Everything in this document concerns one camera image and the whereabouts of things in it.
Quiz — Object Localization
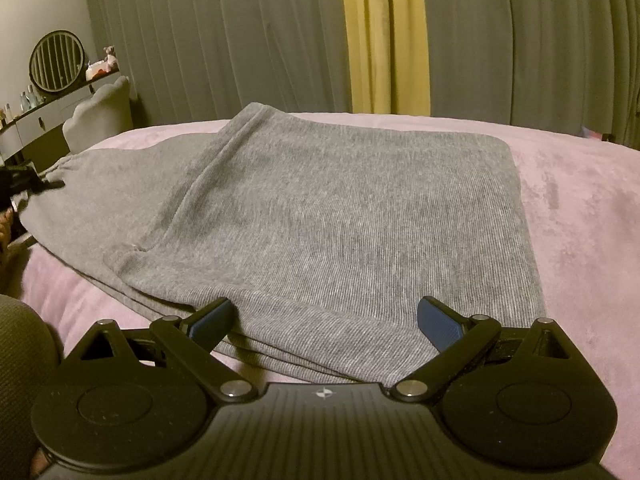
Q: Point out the round black mirror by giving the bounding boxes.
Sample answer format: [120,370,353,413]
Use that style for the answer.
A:
[28,30,87,96]

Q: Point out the grey sweatpants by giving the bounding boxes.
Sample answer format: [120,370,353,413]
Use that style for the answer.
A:
[18,103,544,385]

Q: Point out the pink bed blanket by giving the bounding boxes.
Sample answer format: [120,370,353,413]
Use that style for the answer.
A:
[6,113,639,479]

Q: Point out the yellow curtain panel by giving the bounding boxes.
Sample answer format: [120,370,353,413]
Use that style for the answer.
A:
[343,0,431,116]

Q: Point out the grey vanity chair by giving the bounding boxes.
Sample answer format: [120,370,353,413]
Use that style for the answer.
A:
[62,76,134,154]

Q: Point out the grey-green curtain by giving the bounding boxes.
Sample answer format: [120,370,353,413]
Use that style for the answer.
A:
[88,0,639,148]

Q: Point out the small pink figurine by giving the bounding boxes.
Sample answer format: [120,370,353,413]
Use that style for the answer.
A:
[103,46,119,74]

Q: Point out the white vanity dresser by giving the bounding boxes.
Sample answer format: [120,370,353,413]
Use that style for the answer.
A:
[0,72,122,164]

